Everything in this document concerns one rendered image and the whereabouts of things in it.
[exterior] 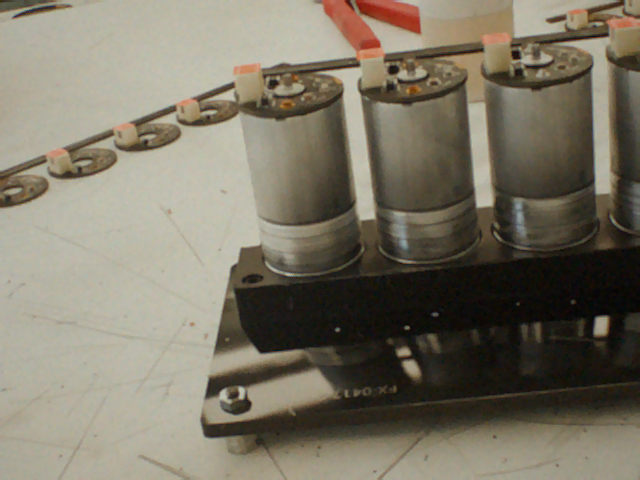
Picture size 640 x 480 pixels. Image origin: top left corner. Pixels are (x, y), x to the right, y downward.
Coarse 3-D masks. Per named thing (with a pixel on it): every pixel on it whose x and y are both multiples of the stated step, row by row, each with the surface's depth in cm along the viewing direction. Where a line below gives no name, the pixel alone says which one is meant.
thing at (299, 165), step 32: (288, 96) 26; (256, 128) 25; (288, 128) 25; (320, 128) 25; (256, 160) 26; (288, 160) 26; (320, 160) 26; (256, 192) 27; (288, 192) 26; (320, 192) 26; (352, 192) 27; (288, 224) 26; (320, 224) 26; (352, 224) 27; (288, 256) 27; (320, 256) 27; (352, 256) 27
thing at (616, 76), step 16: (608, 64) 26; (608, 80) 26; (624, 80) 25; (608, 96) 26; (624, 96) 25; (608, 112) 26; (624, 112) 25; (624, 128) 26; (624, 144) 26; (624, 160) 26; (624, 176) 26; (624, 192) 26; (624, 208) 26; (624, 224) 27
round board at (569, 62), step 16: (512, 48) 26; (544, 48) 26; (560, 48) 26; (576, 48) 26; (560, 64) 25; (576, 64) 25; (592, 64) 25; (496, 80) 25; (512, 80) 25; (528, 80) 25; (544, 80) 25; (560, 80) 25
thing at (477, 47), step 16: (560, 32) 27; (576, 32) 27; (592, 32) 27; (608, 32) 27; (432, 48) 28; (448, 48) 27; (464, 48) 27; (480, 48) 27; (304, 64) 28; (320, 64) 28; (336, 64) 27; (352, 64) 27; (384, 64) 27
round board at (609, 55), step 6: (606, 48) 26; (606, 54) 26; (612, 54) 25; (612, 60) 25; (618, 60) 25; (624, 60) 25; (630, 60) 25; (636, 60) 25; (618, 66) 25; (624, 66) 25; (630, 66) 25; (636, 66) 25
